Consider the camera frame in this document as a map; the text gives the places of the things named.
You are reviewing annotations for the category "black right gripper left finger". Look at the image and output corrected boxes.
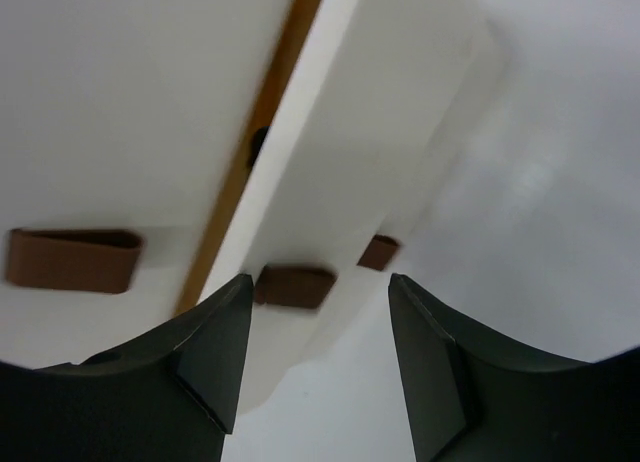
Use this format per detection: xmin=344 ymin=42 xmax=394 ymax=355
xmin=34 ymin=273 xmax=255 ymax=462

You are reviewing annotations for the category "white drawer cabinet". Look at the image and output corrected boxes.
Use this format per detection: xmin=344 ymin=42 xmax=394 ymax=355
xmin=1 ymin=0 xmax=487 ymax=367

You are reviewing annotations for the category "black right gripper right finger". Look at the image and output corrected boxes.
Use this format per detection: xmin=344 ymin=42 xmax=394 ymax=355
xmin=388 ymin=274 xmax=639 ymax=461

